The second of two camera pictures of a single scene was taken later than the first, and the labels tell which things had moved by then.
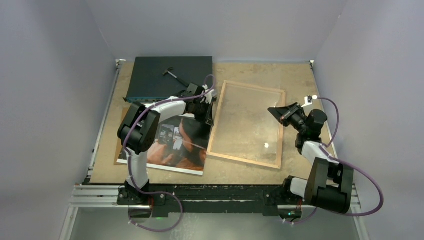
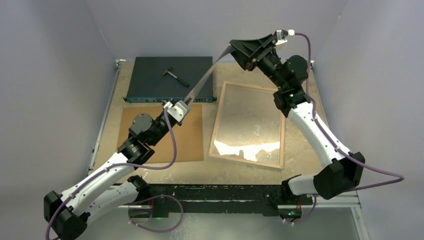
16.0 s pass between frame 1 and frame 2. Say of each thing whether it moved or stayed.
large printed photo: moved
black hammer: stayed
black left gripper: moved
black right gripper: moved
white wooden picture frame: stayed
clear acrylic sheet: stayed
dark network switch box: stayed
